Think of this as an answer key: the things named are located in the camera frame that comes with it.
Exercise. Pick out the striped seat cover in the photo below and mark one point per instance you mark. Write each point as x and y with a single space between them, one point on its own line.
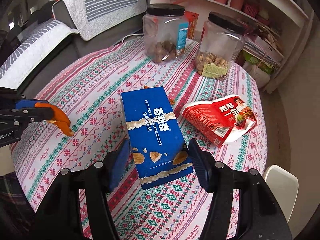
25 58

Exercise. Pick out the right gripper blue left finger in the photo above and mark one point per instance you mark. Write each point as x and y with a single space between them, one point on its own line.
116 162

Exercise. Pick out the pink plastic basket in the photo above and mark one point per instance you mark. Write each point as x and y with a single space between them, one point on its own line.
251 10

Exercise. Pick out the white bookshelf unit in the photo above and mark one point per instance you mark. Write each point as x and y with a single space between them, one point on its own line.
290 24

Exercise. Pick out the stack of books and papers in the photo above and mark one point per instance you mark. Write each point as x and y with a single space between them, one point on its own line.
261 48

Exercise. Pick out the white bag on floor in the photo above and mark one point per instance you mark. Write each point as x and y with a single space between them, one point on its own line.
261 78

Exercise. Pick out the clear jar with pistachios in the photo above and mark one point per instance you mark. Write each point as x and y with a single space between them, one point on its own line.
221 41

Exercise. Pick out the clear jar with walnuts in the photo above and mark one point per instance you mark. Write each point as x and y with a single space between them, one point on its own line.
165 30

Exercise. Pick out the white plastic trash bin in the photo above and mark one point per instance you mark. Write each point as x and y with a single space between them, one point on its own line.
284 187

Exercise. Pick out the red snack bag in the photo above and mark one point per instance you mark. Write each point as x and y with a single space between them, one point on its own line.
222 120

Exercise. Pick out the grey sofa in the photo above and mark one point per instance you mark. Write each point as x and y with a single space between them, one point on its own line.
20 17

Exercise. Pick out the striped quilted sofa cover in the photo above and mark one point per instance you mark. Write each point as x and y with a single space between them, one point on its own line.
93 17

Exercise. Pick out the blue biscuit box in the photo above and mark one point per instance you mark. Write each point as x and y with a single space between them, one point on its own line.
157 144

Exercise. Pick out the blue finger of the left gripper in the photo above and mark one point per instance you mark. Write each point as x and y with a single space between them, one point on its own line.
28 103
26 115

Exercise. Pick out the red gift box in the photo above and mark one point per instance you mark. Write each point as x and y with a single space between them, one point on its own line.
192 19

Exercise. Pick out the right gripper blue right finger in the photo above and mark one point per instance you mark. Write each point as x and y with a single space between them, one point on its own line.
203 163

